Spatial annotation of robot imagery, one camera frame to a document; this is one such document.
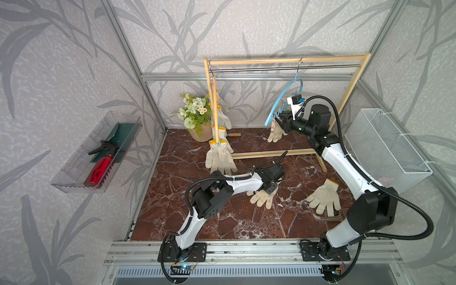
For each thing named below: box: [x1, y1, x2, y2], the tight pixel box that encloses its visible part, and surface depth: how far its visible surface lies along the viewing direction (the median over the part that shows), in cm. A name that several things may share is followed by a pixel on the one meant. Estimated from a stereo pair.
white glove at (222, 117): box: [217, 104, 232, 130], surface depth 91 cm
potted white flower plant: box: [176, 93, 214, 142], surface depth 92 cm
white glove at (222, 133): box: [211, 124, 228, 142], surface depth 80 cm
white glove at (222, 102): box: [216, 90, 230, 113], surface depth 101 cm
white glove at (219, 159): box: [205, 140, 239, 176], surface depth 80 cm
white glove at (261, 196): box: [246, 181, 282, 209], surface depth 90 cm
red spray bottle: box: [83, 154, 114, 189], surface depth 60 cm
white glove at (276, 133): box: [267, 121, 288, 143], surface depth 98 cm
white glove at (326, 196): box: [306, 178, 342, 217], surface depth 90 cm
